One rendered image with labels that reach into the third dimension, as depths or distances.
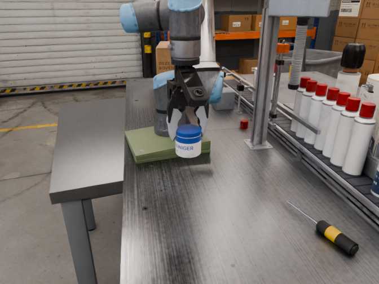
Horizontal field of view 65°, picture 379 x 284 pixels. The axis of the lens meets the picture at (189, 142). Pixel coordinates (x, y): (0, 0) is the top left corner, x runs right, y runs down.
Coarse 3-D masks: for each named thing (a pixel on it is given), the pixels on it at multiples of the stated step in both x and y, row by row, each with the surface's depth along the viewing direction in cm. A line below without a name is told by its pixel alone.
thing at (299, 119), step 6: (222, 66) 188; (228, 72) 176; (240, 78) 158; (246, 84) 149; (282, 108) 115; (288, 114) 110; (294, 114) 107; (300, 120) 103; (306, 126) 99; (312, 126) 96; (318, 132) 94
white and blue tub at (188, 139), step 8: (184, 128) 79; (192, 128) 79; (200, 128) 79; (176, 136) 78; (184, 136) 76; (192, 136) 77; (200, 136) 79; (176, 144) 80; (184, 144) 77; (192, 144) 78; (200, 144) 80; (176, 152) 81; (184, 152) 78; (192, 152) 78; (200, 152) 81
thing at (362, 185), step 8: (224, 80) 190; (232, 80) 190; (232, 88) 172; (248, 96) 157; (280, 112) 134; (280, 120) 125; (288, 120) 125; (288, 128) 116; (304, 144) 103; (312, 152) 98; (320, 152) 98; (320, 160) 94; (328, 160) 93; (336, 168) 88; (344, 176) 84; (352, 176) 84; (360, 176) 84; (368, 176) 84; (352, 184) 80; (360, 184) 80; (368, 184) 80; (360, 192) 77; (368, 192) 77; (376, 200) 74
